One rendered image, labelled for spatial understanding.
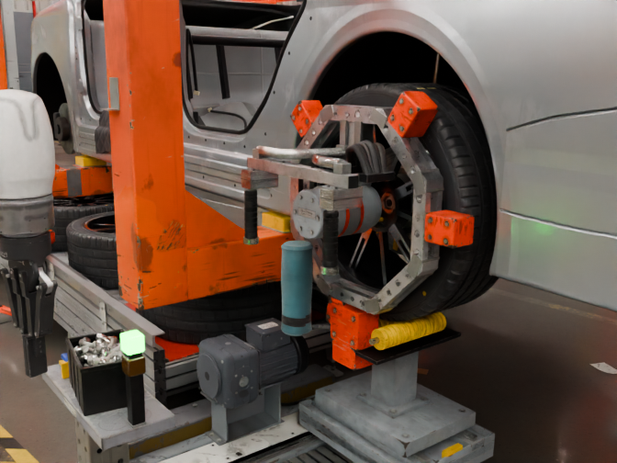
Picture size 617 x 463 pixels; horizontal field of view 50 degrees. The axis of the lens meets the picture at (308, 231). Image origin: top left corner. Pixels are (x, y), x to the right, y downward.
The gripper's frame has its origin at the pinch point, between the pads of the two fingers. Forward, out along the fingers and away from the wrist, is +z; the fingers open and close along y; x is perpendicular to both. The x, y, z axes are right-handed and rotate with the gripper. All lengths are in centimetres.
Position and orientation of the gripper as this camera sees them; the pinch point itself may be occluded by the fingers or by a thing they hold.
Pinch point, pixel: (35, 354)
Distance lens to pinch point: 117.3
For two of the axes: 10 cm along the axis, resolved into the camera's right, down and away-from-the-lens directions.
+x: 6.2, -1.8, 7.6
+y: 7.8, 1.6, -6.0
